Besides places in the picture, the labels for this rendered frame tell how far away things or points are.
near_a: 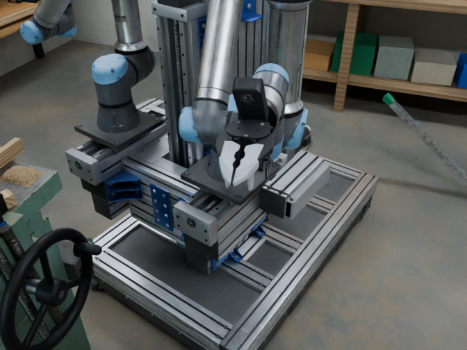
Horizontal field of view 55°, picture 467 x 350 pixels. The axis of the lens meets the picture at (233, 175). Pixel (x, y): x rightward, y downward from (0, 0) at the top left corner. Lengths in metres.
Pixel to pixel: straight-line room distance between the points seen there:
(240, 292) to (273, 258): 0.23
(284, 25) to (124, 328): 1.40
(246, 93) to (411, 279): 1.72
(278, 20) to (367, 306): 1.39
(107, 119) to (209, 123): 0.71
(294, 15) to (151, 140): 0.82
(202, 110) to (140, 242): 1.17
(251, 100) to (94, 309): 1.56
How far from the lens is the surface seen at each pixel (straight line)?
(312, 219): 2.13
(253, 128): 0.73
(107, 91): 1.54
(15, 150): 1.41
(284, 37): 1.11
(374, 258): 2.31
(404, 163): 3.03
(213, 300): 1.78
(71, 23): 1.77
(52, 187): 1.30
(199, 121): 0.94
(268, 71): 0.89
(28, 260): 0.99
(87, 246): 1.09
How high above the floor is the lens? 1.61
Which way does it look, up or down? 36 degrees down
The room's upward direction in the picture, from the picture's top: straight up
